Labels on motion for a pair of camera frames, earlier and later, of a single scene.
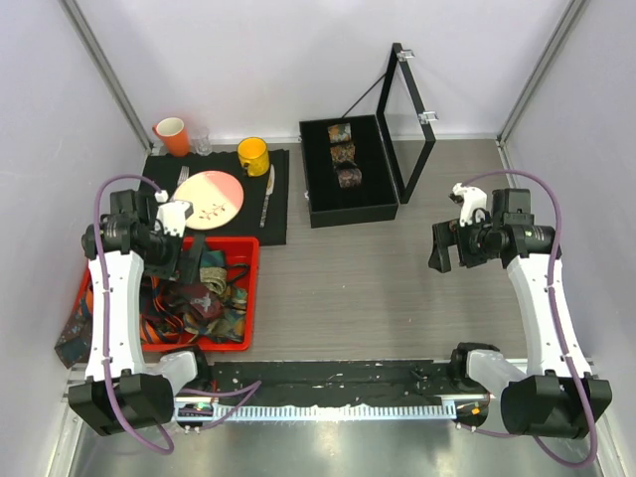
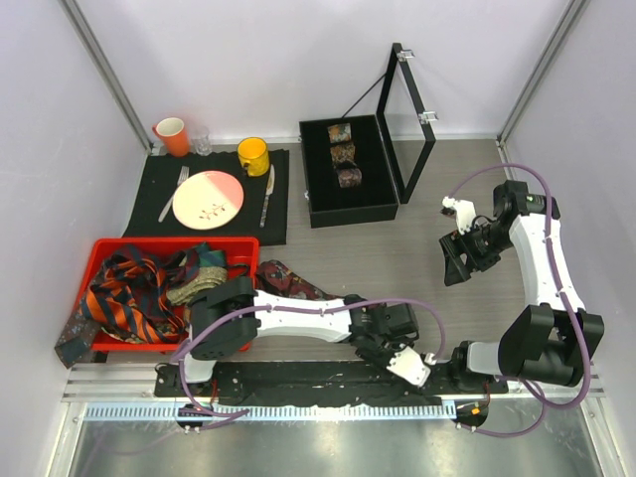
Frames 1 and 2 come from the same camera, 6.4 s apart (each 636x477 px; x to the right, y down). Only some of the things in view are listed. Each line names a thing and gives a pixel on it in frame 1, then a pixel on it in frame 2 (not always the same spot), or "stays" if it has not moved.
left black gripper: x=189 y=266 -> x=384 y=363
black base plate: x=340 y=383 stays
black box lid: x=427 y=121 stays
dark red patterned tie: x=195 y=298 -> x=274 y=277
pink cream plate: x=216 y=197 stays
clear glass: x=202 y=141 stays
